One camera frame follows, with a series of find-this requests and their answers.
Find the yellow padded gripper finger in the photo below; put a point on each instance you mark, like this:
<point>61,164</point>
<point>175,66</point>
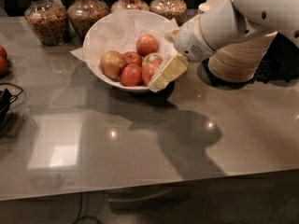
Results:
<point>172,67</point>
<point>171,36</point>

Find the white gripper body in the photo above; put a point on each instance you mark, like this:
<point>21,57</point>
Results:
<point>191,41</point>

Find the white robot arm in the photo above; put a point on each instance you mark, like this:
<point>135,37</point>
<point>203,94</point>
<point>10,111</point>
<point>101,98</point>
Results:
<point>230,21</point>

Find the red apple with sticker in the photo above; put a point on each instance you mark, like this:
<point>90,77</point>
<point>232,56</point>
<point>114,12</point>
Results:
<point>149,70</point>

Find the pale apple behind sticker apple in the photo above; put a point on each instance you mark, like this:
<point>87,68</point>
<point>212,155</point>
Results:
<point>152,57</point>

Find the red apple back top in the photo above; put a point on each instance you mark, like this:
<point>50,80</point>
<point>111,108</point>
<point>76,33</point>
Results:
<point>146,44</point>

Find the red apple middle small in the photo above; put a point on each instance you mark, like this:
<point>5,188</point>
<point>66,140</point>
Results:
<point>132,57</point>

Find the red apple front centre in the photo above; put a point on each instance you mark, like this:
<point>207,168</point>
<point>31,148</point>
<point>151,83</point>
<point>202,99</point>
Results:
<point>131,75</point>

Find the white paper bowl liner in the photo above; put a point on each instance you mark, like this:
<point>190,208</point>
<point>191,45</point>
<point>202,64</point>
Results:
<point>115,31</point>

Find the white ceramic bowl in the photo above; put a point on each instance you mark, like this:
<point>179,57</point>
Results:
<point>102,25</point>

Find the yellowish red apple left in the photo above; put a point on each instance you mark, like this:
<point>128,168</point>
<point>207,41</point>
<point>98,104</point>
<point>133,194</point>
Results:
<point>112,63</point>

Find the red apple left edge upper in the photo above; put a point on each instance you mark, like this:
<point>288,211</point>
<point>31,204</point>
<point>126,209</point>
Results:
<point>3,52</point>

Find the red apple edge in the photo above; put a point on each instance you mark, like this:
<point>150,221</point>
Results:
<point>3,66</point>
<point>3,52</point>

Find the red apple left edge lower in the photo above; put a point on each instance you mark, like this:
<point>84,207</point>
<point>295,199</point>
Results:
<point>3,66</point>

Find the glass cereal jar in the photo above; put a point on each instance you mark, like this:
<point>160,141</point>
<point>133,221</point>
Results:
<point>83,14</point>
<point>48,20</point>
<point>130,5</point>
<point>170,9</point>

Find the black mat under stacks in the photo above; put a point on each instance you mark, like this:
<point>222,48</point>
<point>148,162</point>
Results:
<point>281,62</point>

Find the glass cereal jar far left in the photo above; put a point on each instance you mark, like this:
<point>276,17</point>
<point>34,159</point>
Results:
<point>48,20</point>

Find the black device with cable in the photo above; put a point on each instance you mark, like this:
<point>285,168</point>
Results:
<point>8,95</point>

